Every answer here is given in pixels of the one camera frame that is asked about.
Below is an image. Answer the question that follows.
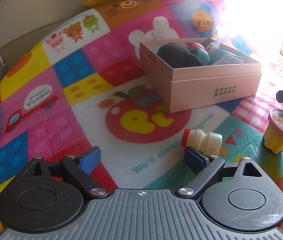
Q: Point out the yellow pudding cup toy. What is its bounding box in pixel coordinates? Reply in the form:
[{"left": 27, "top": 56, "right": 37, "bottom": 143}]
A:
[{"left": 263, "top": 108, "right": 283, "bottom": 154}]

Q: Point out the pink cardboard box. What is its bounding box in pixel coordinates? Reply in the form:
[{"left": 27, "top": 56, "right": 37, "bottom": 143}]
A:
[{"left": 139, "top": 40, "right": 262, "bottom": 113}]

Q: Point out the colourful cartoon play mat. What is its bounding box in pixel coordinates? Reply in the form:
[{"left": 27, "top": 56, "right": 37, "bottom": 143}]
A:
[{"left": 0, "top": 0, "right": 283, "bottom": 240}]

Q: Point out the blue white plastic bag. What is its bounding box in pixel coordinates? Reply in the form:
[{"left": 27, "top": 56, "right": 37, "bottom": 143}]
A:
[{"left": 210, "top": 49, "right": 243, "bottom": 65}]

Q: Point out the pink teal toy figure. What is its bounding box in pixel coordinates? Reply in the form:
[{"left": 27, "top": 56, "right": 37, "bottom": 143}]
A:
[{"left": 186, "top": 42, "right": 210, "bottom": 66}]

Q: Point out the black plush cat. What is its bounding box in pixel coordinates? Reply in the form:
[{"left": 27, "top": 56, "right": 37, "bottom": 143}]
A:
[{"left": 157, "top": 43, "right": 203, "bottom": 68}]

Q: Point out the small white red bottle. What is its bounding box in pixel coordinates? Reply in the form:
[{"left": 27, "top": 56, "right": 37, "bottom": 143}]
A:
[{"left": 181, "top": 129, "right": 223, "bottom": 156}]

